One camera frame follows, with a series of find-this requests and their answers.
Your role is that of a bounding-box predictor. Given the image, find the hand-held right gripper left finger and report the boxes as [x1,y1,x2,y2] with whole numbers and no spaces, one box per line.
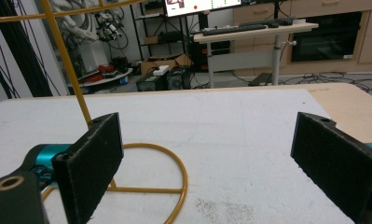
[51,112,125,224]

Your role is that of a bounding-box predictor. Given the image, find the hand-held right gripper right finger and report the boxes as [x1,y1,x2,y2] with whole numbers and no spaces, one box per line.
[290,111,372,224]

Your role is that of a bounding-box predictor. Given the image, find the round white table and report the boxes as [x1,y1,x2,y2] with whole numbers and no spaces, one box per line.
[69,67,134,89]

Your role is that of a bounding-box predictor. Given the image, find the red object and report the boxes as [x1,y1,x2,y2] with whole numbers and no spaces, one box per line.
[97,63,115,75]

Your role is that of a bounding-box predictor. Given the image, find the black computer tower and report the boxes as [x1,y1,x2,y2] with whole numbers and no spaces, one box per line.
[166,66,193,91]
[136,74,168,92]

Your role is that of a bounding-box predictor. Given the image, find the yellow metal stand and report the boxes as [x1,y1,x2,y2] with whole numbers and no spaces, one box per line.
[0,0,188,224]

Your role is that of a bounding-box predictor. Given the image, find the cardboard box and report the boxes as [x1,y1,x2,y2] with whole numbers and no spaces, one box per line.
[140,53,193,76]

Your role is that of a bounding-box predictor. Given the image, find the small white box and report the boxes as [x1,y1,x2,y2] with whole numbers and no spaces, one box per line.
[152,64,171,77]

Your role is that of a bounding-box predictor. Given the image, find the black built-in oven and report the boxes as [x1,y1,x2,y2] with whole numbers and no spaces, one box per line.
[290,11,364,63]

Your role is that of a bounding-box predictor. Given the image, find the white table mat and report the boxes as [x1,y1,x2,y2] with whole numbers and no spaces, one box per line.
[0,88,355,224]

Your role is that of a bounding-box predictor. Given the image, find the light wooden cabinet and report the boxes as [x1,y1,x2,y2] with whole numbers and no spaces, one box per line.
[231,0,372,77]

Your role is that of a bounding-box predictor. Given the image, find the light wooden desk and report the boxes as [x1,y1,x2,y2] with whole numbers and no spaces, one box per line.
[193,21,319,89]

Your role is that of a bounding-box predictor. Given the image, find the black metal shelf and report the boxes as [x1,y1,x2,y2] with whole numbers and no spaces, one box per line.
[130,0,195,63]

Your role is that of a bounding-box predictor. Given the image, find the black keyboard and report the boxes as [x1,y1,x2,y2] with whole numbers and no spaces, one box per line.
[201,23,268,36]

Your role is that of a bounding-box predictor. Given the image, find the computer monitor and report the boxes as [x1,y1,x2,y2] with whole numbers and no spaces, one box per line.
[164,0,242,18]

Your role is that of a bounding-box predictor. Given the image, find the black floor cables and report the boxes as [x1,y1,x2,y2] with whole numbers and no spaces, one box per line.
[229,71,372,93]

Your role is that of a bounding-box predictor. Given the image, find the white pedestal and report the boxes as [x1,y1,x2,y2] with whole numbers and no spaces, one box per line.
[77,40,111,75]

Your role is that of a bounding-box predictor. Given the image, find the black cable bundle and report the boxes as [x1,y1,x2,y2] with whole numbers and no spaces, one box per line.
[0,0,62,99]

